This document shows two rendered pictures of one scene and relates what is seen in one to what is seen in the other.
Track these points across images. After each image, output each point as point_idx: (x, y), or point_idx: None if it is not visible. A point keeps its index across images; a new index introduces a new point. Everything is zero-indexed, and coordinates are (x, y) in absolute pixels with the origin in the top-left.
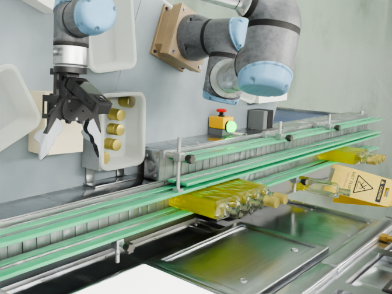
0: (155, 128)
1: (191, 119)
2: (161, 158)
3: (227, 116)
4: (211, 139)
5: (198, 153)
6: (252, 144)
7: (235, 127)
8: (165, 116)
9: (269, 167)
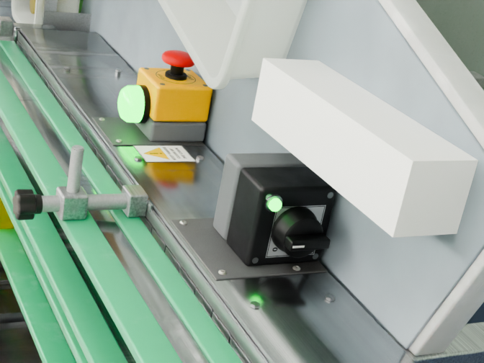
0: (120, 19)
1: (166, 47)
2: (9, 37)
3: (156, 78)
4: (98, 95)
5: (11, 66)
6: (30, 139)
7: (123, 108)
8: (134, 3)
9: (32, 261)
